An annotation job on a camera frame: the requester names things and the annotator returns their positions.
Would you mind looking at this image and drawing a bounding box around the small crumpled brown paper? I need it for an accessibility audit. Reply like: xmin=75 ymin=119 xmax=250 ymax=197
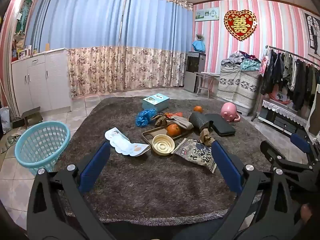
xmin=199 ymin=128 xmax=215 ymax=147

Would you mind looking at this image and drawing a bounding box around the black and white wall poster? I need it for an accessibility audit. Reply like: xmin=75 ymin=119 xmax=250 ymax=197
xmin=304 ymin=11 xmax=320 ymax=55

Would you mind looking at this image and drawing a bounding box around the teal cardboard box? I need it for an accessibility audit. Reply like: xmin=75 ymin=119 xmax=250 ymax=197
xmin=142 ymin=94 xmax=170 ymax=111

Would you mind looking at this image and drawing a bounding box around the red heart wall decoration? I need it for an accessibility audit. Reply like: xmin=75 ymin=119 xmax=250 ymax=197
xmin=224 ymin=9 xmax=258 ymax=41

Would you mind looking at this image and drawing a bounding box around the black and white snack packet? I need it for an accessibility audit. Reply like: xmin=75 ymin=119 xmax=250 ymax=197
xmin=172 ymin=139 xmax=217 ymax=173

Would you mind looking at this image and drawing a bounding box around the grey shaggy rug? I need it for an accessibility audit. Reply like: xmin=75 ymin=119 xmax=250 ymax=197
xmin=54 ymin=95 xmax=288 ymax=224

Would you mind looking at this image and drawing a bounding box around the beige tray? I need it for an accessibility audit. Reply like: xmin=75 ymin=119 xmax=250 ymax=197
xmin=142 ymin=125 xmax=190 ymax=145

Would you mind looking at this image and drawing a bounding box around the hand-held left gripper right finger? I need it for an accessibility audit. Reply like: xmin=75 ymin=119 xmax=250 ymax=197
xmin=211 ymin=140 xmax=304 ymax=240

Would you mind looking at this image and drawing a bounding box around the grey water dispenser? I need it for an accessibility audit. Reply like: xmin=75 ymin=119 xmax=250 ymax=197
xmin=184 ymin=51 xmax=207 ymax=93

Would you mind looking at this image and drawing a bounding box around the large orange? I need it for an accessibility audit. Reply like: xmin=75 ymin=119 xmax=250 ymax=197
xmin=166 ymin=124 xmax=181 ymax=137

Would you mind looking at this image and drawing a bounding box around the metal clothes rack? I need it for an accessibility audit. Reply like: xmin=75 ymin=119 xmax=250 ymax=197
xmin=251 ymin=45 xmax=320 ymax=122

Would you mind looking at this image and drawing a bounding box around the white cabinet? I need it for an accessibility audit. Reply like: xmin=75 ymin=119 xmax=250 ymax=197
xmin=11 ymin=49 xmax=73 ymax=115

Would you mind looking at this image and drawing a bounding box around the light blue plastic basket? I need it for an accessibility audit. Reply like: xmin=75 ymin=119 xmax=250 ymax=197
xmin=14 ymin=121 xmax=71 ymax=177

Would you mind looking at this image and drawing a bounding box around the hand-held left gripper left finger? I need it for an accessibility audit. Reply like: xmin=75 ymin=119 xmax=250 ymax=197
xmin=26 ymin=141 xmax=118 ymax=240

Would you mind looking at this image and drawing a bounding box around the beige grey cloth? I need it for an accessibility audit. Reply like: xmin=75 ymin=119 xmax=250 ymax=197
xmin=170 ymin=116 xmax=194 ymax=131

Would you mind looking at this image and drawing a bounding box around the blue floral curtain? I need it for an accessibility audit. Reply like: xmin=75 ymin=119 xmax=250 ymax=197
xmin=120 ymin=0 xmax=194 ymax=92
xmin=26 ymin=0 xmax=128 ymax=98

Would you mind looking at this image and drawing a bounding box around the pile of clothes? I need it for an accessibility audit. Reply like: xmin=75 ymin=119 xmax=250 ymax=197
xmin=221 ymin=51 xmax=261 ymax=71

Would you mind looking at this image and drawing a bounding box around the white plastic bag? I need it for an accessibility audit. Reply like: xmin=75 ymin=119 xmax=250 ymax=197
xmin=0 ymin=107 xmax=10 ymax=134

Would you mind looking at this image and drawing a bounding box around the blue plastic bag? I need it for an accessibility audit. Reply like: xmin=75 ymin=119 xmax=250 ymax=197
xmin=135 ymin=108 xmax=158 ymax=127

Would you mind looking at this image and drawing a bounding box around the pink hanging bag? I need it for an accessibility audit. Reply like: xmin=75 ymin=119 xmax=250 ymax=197
xmin=259 ymin=50 xmax=270 ymax=77

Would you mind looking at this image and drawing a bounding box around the cream round ridged bowl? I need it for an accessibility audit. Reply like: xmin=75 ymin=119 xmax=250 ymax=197
xmin=152 ymin=134 xmax=175 ymax=156

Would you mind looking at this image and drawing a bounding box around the green wall poster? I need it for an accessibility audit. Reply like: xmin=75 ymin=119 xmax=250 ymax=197
xmin=15 ymin=0 xmax=33 ymax=35

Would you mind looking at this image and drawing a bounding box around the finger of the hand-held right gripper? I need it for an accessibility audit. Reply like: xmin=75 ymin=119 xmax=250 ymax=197
xmin=260 ymin=141 xmax=283 ymax=167
xmin=290 ymin=133 xmax=317 ymax=165

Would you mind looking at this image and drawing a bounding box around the small wooden stool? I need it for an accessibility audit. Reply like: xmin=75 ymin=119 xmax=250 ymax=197
xmin=21 ymin=107 xmax=43 ymax=127

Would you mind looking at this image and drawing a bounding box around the blue cloth cover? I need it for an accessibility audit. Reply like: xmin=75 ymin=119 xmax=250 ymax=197
xmin=192 ymin=40 xmax=207 ymax=53

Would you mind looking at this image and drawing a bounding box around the black flat case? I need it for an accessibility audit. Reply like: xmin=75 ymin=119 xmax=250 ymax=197
xmin=205 ymin=113 xmax=236 ymax=137

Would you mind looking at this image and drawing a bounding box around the small folding table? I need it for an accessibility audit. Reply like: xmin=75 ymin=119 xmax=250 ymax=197
xmin=194 ymin=71 xmax=220 ymax=98

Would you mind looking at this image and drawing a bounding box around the olive cloth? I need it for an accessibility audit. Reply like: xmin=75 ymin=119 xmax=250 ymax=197
xmin=0 ymin=134 xmax=22 ymax=154

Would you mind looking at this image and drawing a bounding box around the person's right hand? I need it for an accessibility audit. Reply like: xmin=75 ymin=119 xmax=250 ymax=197
xmin=300 ymin=204 xmax=313 ymax=224

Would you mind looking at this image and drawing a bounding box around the cabinet with lace cloth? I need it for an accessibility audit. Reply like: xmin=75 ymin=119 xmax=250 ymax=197
xmin=257 ymin=99 xmax=309 ymax=135

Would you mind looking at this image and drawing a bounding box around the landscape wall picture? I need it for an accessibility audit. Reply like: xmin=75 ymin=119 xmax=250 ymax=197
xmin=195 ymin=7 xmax=220 ymax=22

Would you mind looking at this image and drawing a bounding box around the pink piggy bank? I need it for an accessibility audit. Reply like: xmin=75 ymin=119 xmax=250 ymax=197
xmin=220 ymin=102 xmax=241 ymax=123

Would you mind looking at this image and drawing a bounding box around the patterned grey cloth cover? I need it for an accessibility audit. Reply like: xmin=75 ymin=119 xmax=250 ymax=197
xmin=216 ymin=64 xmax=259 ymax=117

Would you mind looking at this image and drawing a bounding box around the black soft pouch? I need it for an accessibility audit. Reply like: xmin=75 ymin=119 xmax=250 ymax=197
xmin=189 ymin=112 xmax=213 ymax=133

